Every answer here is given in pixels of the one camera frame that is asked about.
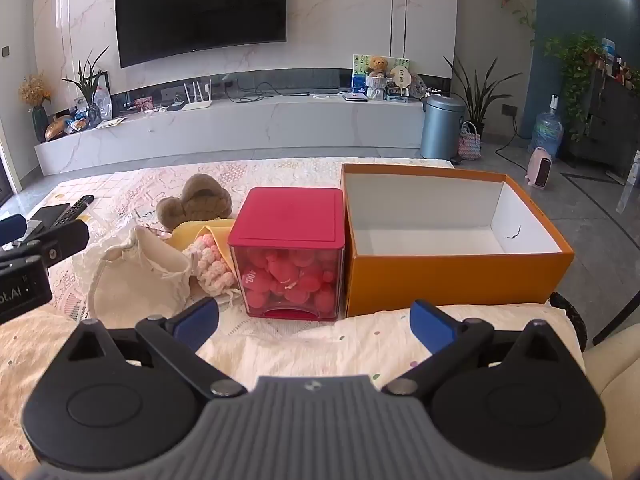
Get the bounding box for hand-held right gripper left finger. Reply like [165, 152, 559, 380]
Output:
[65, 298, 248, 402]

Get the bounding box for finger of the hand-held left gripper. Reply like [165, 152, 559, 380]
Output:
[0, 213, 27, 244]
[0, 219, 91, 268]

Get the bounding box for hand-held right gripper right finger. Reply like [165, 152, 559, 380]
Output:
[382, 300, 563, 401]

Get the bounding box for orange cardboard box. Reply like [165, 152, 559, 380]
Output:
[341, 162, 576, 319]

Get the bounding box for black flat tablet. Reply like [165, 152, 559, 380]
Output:
[27, 203, 71, 226]

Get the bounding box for black remote control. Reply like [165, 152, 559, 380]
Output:
[52, 194, 96, 229]

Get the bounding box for checkered lemon-print tablecloth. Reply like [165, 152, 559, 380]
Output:
[20, 180, 101, 221]

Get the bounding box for yellow wrapped crochet bouquet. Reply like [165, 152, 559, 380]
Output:
[165, 217, 239, 307]

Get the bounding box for golden ornament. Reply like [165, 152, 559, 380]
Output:
[45, 114, 74, 142]

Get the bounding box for cream dotted blanket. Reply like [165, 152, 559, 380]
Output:
[0, 304, 587, 480]

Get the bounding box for brown plush toy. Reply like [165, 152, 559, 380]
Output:
[156, 173, 234, 233]

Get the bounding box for red lidded clear container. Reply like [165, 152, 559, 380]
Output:
[227, 186, 347, 322]

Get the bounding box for yellow dried flowers in vase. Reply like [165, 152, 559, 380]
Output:
[18, 74, 54, 144]

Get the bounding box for clear plastic bottle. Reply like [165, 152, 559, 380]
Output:
[92, 87, 114, 121]

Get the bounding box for black round basket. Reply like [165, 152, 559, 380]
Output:
[547, 292, 589, 352]

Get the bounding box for green plant in glass vase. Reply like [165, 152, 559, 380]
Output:
[62, 46, 111, 128]

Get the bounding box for woven handbag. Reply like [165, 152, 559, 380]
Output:
[457, 121, 482, 161]

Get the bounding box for pink space heater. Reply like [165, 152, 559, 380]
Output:
[527, 147, 551, 190]

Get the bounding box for grey metal trash can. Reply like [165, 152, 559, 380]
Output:
[419, 93, 467, 161]

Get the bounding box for white router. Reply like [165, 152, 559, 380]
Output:
[181, 79, 215, 112]

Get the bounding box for cream sofa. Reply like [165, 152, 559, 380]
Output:
[582, 324, 640, 480]

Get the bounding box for white marble media console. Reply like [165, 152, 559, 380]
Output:
[34, 91, 454, 177]

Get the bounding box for blue water jug with pump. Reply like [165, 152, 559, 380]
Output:
[529, 94, 564, 162]

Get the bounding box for long-leaf potted plant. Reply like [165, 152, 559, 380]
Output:
[443, 55, 522, 137]

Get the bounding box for round paper fan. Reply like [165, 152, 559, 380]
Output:
[390, 64, 416, 99]

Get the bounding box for green picture board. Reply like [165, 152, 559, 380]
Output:
[352, 54, 411, 97]

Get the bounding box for dark grey cabinet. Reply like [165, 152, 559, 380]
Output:
[564, 65, 640, 182]

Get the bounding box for leafy green pothos plant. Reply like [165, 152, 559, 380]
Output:
[544, 32, 604, 142]

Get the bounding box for white drawstring bag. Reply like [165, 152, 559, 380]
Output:
[75, 225, 197, 327]

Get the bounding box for black wall television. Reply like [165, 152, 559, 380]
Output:
[114, 0, 289, 69]

